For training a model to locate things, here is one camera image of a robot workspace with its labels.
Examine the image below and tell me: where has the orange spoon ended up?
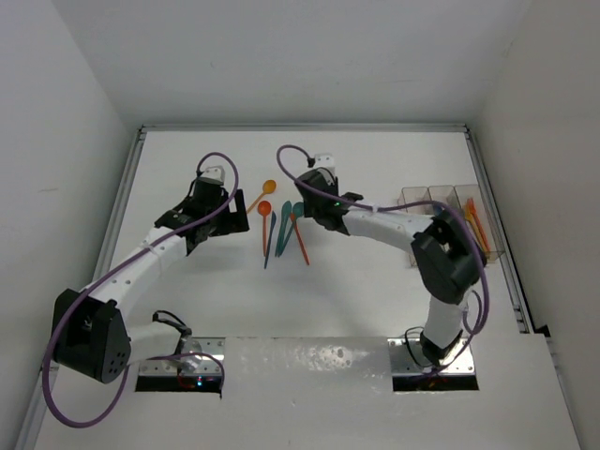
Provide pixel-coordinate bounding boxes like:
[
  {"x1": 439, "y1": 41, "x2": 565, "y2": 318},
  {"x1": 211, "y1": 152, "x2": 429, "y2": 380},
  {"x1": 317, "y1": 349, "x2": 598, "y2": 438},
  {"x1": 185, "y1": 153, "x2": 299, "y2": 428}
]
[{"x1": 257, "y1": 201, "x2": 272, "y2": 255}]

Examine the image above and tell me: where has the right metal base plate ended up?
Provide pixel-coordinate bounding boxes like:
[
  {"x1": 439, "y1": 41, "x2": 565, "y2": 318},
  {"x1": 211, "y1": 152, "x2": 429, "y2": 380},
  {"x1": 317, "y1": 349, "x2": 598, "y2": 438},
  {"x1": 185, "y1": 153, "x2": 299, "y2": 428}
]
[{"x1": 387, "y1": 337, "x2": 476, "y2": 377}]

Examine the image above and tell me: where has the wrist white camera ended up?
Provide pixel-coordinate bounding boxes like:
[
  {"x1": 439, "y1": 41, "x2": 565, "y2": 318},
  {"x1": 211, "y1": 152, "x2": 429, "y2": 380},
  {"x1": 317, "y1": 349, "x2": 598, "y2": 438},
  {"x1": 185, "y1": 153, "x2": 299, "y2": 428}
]
[
  {"x1": 198, "y1": 165, "x2": 226, "y2": 186},
  {"x1": 314, "y1": 153, "x2": 336, "y2": 170}
]

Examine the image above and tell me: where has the clear container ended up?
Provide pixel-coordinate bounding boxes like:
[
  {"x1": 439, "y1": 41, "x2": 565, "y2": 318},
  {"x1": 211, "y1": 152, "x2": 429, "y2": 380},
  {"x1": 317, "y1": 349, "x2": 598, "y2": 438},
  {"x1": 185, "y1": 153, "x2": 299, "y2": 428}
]
[
  {"x1": 455, "y1": 184, "x2": 504, "y2": 264},
  {"x1": 397, "y1": 186, "x2": 430, "y2": 268},
  {"x1": 428, "y1": 185, "x2": 459, "y2": 209}
]

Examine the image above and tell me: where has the orange fork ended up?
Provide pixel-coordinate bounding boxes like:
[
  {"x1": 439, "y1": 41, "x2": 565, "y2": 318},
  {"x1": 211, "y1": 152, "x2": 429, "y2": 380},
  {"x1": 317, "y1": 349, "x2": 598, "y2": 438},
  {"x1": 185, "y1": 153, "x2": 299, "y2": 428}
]
[{"x1": 467, "y1": 198, "x2": 489, "y2": 252}]

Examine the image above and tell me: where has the yellow spoon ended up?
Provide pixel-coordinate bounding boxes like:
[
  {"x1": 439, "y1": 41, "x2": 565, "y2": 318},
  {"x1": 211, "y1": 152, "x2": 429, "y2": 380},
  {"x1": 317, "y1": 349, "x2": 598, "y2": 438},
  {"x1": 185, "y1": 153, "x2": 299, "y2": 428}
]
[{"x1": 246, "y1": 179, "x2": 277, "y2": 214}]

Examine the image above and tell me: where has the teal spoon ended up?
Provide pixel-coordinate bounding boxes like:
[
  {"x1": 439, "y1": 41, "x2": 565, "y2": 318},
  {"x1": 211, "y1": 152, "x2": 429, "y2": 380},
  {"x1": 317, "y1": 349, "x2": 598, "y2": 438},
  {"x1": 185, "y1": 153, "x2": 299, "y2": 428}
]
[{"x1": 278, "y1": 202, "x2": 304, "y2": 256}]

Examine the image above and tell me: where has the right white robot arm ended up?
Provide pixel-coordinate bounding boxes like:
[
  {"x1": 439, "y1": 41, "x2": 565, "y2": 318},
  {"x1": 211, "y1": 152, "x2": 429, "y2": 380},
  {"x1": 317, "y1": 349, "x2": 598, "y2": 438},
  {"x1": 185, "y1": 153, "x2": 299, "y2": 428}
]
[{"x1": 294, "y1": 168, "x2": 484, "y2": 367}]

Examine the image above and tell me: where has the yellow fork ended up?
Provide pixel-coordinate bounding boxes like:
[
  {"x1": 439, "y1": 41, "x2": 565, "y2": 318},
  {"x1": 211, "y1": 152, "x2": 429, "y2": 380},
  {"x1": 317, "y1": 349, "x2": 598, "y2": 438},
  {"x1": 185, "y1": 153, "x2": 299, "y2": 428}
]
[{"x1": 463, "y1": 203, "x2": 482, "y2": 248}]

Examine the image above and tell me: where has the dark blue knife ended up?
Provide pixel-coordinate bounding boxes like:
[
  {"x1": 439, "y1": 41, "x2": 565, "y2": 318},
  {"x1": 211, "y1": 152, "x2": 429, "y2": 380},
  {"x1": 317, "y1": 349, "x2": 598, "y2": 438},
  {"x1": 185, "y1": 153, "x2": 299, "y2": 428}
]
[{"x1": 263, "y1": 212, "x2": 277, "y2": 269}]

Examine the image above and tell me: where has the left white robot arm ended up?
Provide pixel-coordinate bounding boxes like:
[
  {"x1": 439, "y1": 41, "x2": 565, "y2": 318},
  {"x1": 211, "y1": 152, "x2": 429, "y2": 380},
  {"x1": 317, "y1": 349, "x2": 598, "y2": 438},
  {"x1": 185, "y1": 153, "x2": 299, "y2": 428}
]
[{"x1": 51, "y1": 176, "x2": 249, "y2": 383}]

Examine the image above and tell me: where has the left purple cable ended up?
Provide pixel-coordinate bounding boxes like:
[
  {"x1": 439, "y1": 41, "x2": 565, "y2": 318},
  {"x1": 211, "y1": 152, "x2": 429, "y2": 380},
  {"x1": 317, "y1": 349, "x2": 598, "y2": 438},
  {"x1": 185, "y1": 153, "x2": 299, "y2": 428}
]
[{"x1": 41, "y1": 152, "x2": 240, "y2": 428}]

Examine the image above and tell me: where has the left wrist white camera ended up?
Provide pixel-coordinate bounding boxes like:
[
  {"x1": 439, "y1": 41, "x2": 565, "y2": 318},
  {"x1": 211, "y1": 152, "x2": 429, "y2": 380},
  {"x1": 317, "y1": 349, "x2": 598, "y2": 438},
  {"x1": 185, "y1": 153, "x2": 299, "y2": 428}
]
[{"x1": 198, "y1": 165, "x2": 226, "y2": 186}]

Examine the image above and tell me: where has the clear container left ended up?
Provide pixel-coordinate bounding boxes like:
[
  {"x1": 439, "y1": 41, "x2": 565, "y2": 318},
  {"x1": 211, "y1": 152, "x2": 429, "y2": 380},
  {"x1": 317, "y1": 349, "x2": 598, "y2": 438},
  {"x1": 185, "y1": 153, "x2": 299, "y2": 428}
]
[{"x1": 397, "y1": 186, "x2": 430, "y2": 268}]

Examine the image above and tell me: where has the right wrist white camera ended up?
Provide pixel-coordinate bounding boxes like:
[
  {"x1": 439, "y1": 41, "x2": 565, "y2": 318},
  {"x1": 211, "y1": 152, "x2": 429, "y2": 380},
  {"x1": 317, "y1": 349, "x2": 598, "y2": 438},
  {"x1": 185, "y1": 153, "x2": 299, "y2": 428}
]
[{"x1": 314, "y1": 153, "x2": 336, "y2": 170}]

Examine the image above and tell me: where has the metal base plate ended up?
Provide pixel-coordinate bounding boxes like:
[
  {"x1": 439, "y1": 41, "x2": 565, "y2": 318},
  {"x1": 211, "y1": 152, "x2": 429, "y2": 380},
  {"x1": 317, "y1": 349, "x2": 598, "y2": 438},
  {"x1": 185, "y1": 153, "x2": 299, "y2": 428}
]
[
  {"x1": 138, "y1": 337, "x2": 225, "y2": 379},
  {"x1": 387, "y1": 337, "x2": 476, "y2": 377}
]

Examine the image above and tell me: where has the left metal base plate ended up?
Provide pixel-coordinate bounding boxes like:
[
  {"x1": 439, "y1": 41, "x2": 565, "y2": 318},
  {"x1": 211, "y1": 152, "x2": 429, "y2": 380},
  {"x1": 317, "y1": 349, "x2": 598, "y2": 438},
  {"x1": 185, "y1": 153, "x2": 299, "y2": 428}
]
[{"x1": 138, "y1": 337, "x2": 225, "y2": 379}]

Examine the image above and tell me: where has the purple cable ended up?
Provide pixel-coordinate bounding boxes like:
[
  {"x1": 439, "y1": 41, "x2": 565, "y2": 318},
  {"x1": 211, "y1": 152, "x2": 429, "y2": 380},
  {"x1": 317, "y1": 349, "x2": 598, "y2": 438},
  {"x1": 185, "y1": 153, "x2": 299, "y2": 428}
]
[
  {"x1": 41, "y1": 152, "x2": 240, "y2": 428},
  {"x1": 276, "y1": 144, "x2": 491, "y2": 376}
]

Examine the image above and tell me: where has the clear container right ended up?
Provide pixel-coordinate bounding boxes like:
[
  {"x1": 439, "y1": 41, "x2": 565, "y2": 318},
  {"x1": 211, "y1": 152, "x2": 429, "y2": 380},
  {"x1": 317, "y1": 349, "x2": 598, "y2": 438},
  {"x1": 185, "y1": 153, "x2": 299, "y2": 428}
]
[{"x1": 455, "y1": 184, "x2": 504, "y2": 264}]

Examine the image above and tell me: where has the clear container middle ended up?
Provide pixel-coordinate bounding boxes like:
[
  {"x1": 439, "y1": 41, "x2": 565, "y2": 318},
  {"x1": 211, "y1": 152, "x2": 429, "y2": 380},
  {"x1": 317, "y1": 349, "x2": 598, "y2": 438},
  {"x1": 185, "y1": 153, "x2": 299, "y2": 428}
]
[{"x1": 428, "y1": 185, "x2": 459, "y2": 209}]

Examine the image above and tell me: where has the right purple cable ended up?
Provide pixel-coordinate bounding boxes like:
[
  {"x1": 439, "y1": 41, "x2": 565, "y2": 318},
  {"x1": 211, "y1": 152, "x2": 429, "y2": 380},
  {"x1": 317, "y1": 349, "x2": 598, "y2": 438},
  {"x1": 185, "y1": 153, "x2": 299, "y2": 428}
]
[{"x1": 276, "y1": 144, "x2": 491, "y2": 376}]

